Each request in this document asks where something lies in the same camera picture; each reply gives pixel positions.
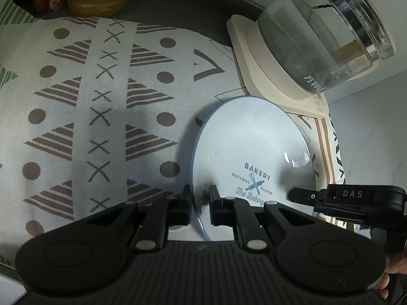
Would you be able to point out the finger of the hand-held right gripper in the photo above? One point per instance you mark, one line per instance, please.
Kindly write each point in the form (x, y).
(305, 194)
(337, 216)

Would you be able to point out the person's right hand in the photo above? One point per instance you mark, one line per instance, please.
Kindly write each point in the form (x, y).
(396, 262)

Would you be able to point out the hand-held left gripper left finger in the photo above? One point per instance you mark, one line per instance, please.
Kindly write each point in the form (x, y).
(178, 211)

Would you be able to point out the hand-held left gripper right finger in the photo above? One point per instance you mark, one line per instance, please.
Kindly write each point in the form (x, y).
(220, 211)

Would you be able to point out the glass electric kettle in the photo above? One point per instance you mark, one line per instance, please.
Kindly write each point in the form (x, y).
(318, 28)

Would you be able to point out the white plate with blue print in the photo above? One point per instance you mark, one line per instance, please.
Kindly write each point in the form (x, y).
(254, 139)

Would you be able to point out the cream kettle base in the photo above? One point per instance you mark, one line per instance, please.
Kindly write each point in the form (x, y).
(254, 60)

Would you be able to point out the patterned tablecloth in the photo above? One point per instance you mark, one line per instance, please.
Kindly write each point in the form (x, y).
(79, 117)

